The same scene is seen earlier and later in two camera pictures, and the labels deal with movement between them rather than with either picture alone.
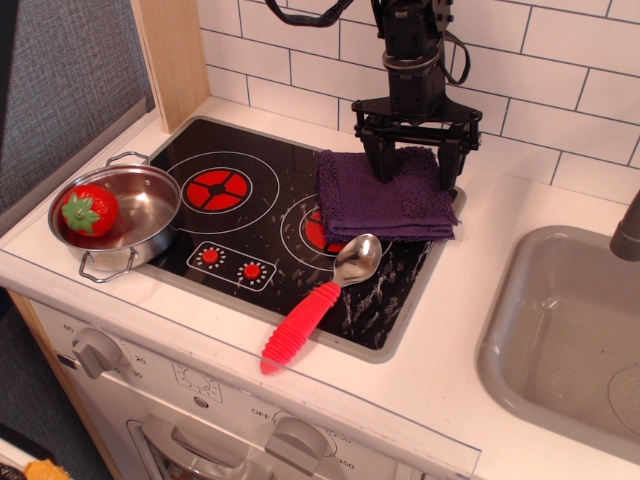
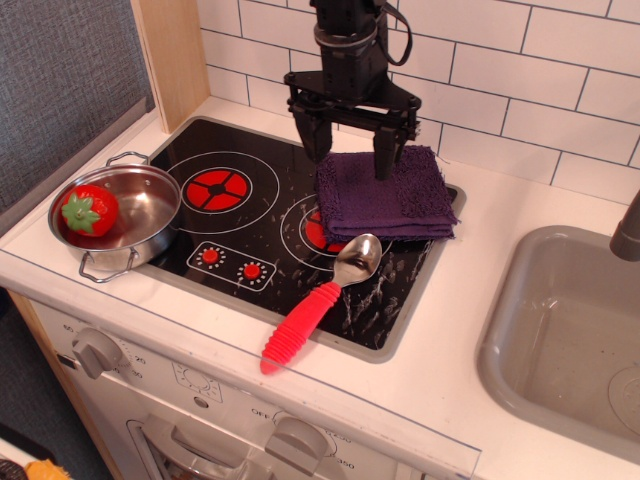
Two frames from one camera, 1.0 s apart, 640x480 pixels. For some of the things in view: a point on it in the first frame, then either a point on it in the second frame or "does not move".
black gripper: x=417 y=110 -> x=354 y=83
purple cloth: x=411 y=207 does not move
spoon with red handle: x=356 y=259 does not move
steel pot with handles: x=149 y=203 does not move
